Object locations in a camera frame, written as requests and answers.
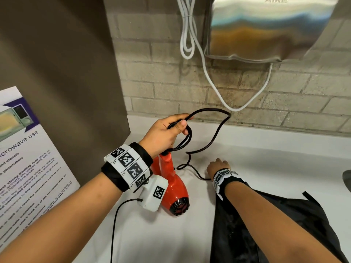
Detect person's right hand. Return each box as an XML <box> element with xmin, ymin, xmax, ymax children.
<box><xmin>206</xmin><ymin>158</ymin><xmax>232</xmax><ymax>181</ymax></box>

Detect person's left hand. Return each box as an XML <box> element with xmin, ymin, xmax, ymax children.
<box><xmin>138</xmin><ymin>113</ymin><xmax>196</xmax><ymax>159</ymax></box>

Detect black hair dryer cord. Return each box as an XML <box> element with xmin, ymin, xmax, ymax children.
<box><xmin>166</xmin><ymin>108</ymin><xmax>232</xmax><ymax>181</ymax></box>

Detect person's left forearm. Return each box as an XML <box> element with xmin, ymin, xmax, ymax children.
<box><xmin>0</xmin><ymin>172</ymin><xmax>124</xmax><ymax>263</ymax></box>

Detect person's right forearm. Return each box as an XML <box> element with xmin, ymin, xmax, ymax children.
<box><xmin>223</xmin><ymin>180</ymin><xmax>349</xmax><ymax>263</ymax></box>

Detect red hair dryer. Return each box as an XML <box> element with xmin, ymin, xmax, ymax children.
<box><xmin>150</xmin><ymin>151</ymin><xmax>191</xmax><ymax>217</ymax></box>

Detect black wristband with marker tags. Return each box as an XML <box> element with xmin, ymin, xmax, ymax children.
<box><xmin>101</xmin><ymin>142</ymin><xmax>154</xmax><ymax>194</ymax></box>
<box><xmin>212</xmin><ymin>168</ymin><xmax>248</xmax><ymax>201</ymax></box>

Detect black cloth bag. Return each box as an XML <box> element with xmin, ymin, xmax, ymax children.
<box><xmin>211</xmin><ymin>182</ymin><xmax>349</xmax><ymax>263</ymax></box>

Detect stainless steel hand dryer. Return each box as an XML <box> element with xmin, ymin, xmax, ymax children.
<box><xmin>204</xmin><ymin>0</ymin><xmax>341</xmax><ymax>63</ymax></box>

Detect brown cabinet side panel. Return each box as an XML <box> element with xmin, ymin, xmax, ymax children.
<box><xmin>0</xmin><ymin>0</ymin><xmax>131</xmax><ymax>184</ymax></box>

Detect white instruction poster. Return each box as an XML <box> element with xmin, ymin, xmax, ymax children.
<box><xmin>0</xmin><ymin>86</ymin><xmax>81</xmax><ymax>250</ymax></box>

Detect white power cable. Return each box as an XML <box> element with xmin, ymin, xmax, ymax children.
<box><xmin>175</xmin><ymin>0</ymin><xmax>273</xmax><ymax>112</ymax></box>

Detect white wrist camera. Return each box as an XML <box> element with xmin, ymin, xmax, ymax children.
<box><xmin>137</xmin><ymin>175</ymin><xmax>169</xmax><ymax>212</ymax></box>

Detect thin black camera cable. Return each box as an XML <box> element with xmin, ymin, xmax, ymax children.
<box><xmin>109</xmin><ymin>198</ymin><xmax>144</xmax><ymax>263</ymax></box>

